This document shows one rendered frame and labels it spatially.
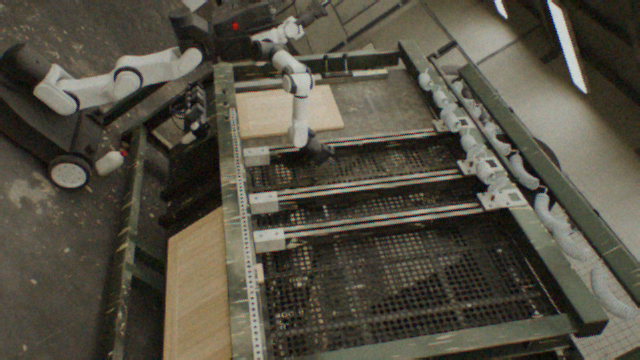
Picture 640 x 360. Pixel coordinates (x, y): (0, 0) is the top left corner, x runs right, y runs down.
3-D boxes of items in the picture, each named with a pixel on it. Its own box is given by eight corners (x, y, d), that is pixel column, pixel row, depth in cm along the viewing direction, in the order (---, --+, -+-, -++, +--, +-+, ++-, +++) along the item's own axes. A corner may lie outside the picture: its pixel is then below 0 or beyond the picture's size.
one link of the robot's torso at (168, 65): (106, 75, 260) (194, 42, 257) (110, 58, 274) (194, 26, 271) (123, 99, 271) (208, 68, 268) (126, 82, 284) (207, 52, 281)
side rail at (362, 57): (233, 76, 344) (231, 61, 337) (395, 61, 359) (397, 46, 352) (234, 81, 340) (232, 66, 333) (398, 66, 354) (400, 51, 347)
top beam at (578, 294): (396, 53, 355) (398, 39, 348) (410, 52, 356) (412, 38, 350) (575, 339, 191) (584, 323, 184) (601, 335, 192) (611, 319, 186)
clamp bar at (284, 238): (254, 239, 228) (249, 199, 212) (511, 205, 243) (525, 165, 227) (256, 257, 220) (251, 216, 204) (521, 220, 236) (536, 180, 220)
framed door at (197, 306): (171, 241, 291) (168, 239, 290) (251, 191, 278) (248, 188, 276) (165, 397, 224) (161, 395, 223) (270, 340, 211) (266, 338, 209)
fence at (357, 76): (234, 88, 322) (234, 83, 319) (385, 74, 334) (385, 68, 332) (235, 93, 318) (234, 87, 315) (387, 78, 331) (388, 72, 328)
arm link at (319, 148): (318, 170, 258) (301, 158, 251) (314, 158, 265) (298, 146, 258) (336, 154, 253) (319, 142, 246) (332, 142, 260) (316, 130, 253)
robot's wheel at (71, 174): (40, 181, 270) (56, 154, 261) (42, 175, 273) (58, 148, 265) (80, 195, 280) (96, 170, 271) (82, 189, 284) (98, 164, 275)
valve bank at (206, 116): (168, 89, 314) (199, 67, 308) (184, 105, 323) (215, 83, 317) (165, 138, 277) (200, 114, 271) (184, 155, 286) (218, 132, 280)
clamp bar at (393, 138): (244, 157, 271) (239, 118, 255) (462, 132, 286) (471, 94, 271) (245, 169, 263) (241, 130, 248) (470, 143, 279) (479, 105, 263)
